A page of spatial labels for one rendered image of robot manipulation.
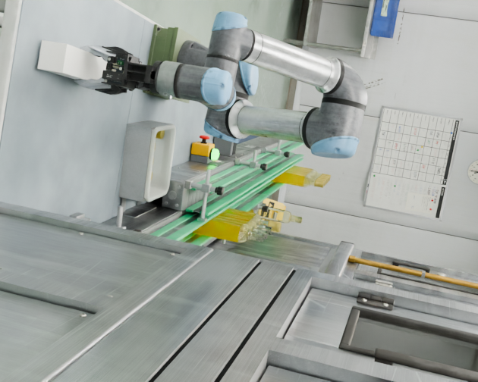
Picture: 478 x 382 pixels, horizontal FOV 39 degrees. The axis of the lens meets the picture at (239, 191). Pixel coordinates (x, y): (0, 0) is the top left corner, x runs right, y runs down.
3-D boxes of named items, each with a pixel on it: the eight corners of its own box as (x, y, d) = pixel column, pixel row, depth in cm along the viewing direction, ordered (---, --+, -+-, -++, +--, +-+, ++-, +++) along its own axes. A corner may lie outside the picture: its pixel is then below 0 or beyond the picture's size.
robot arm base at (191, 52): (183, 32, 204) (214, 37, 201) (198, 48, 218) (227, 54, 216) (171, 80, 203) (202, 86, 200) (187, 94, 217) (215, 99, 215)
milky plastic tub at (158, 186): (119, 198, 200) (146, 203, 198) (127, 123, 195) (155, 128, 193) (143, 189, 216) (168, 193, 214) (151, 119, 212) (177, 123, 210)
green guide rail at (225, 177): (188, 189, 219) (211, 194, 217) (188, 186, 218) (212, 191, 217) (292, 141, 385) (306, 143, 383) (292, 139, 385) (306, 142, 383)
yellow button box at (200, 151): (188, 160, 256) (206, 164, 254) (190, 140, 254) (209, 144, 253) (194, 158, 263) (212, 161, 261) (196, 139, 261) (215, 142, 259)
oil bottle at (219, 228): (184, 231, 226) (246, 245, 220) (187, 215, 224) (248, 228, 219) (190, 227, 231) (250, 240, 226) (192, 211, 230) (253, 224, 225)
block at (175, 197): (160, 207, 217) (180, 211, 216) (163, 179, 215) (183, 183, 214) (164, 205, 221) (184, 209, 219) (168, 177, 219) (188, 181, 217)
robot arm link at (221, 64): (243, 69, 159) (232, 58, 148) (234, 116, 159) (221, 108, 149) (212, 64, 161) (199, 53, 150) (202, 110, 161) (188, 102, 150)
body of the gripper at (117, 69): (103, 48, 145) (155, 56, 142) (120, 55, 153) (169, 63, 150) (98, 83, 145) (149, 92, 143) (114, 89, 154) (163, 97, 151)
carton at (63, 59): (42, 39, 143) (67, 44, 142) (93, 58, 166) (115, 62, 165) (37, 68, 144) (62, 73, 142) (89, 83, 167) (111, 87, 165)
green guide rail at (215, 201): (185, 211, 220) (208, 216, 218) (185, 208, 220) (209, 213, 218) (290, 154, 386) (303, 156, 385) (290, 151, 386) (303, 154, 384)
